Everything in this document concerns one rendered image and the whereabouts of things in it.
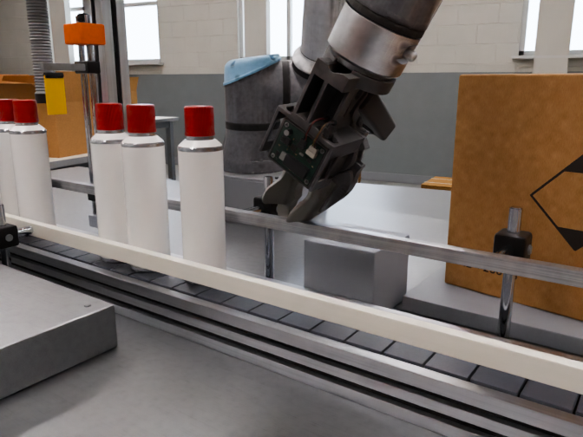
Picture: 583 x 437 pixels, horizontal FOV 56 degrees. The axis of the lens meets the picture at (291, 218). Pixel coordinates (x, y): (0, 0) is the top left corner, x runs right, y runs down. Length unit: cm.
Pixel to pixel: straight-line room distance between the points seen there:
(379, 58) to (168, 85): 723
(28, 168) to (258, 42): 601
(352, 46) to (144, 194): 32
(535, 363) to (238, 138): 82
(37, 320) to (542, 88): 58
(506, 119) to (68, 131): 225
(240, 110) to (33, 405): 73
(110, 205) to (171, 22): 697
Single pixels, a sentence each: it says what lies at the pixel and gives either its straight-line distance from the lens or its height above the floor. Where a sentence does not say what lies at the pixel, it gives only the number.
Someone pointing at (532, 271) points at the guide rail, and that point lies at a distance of 51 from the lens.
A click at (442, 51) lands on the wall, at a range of 616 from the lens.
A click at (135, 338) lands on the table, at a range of 66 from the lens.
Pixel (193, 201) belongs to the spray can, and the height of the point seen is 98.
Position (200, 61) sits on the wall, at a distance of 738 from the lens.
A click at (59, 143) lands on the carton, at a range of 267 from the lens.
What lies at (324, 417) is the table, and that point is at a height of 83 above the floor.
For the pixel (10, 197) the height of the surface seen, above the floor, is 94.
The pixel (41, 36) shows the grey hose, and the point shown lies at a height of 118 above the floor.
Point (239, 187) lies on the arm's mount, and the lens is 111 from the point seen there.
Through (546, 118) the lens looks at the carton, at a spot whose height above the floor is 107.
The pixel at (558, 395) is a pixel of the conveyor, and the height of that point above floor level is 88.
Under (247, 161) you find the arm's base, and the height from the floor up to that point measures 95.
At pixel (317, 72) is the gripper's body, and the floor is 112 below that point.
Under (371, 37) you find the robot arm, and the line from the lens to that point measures 49.
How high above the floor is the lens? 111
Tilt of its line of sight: 14 degrees down
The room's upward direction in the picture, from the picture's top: straight up
